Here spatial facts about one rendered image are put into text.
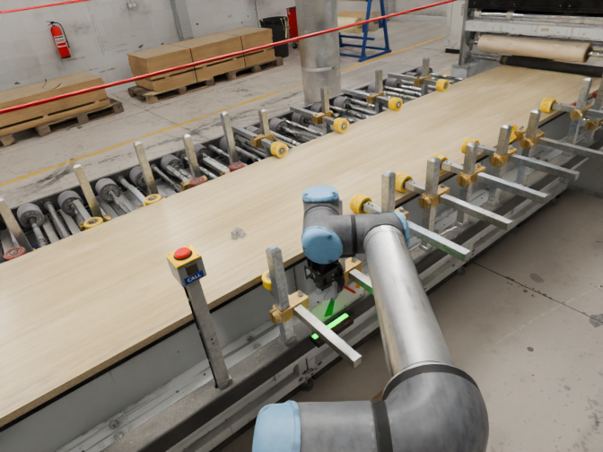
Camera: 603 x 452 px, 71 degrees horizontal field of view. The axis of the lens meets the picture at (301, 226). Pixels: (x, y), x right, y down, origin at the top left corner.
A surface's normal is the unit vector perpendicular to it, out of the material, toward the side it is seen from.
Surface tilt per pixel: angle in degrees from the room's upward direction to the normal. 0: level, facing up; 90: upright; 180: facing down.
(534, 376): 0
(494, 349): 0
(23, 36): 90
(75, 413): 90
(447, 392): 13
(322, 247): 90
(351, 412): 20
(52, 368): 0
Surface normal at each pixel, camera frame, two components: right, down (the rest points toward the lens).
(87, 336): -0.10, -0.83
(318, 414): -0.07, -0.97
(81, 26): 0.65, 0.37
